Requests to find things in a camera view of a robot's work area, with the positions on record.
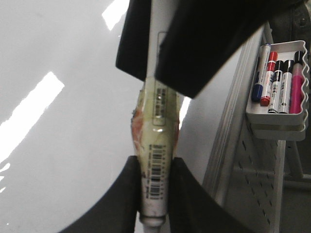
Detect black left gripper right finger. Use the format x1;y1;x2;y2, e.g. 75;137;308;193
168;157;252;233

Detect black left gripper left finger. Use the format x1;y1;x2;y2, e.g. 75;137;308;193
61;156;140;233

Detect white black whiteboard marker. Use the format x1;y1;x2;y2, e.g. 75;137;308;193
131;0;180;233

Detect white perforated pegboard panel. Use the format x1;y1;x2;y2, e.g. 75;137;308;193
214;117;286;233

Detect white marker tray holder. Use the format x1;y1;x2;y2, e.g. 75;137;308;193
246;40;309;141

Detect black marker left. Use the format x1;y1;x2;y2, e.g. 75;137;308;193
268;60;284;114

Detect black marker right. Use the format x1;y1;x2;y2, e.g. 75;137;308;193
278;60;294;114

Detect red capped marker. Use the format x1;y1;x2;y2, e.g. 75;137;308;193
259;51;278;107

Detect pink marker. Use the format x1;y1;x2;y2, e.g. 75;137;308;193
289;50;304;114

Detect blue capped marker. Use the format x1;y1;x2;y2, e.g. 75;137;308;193
251;43;271;102

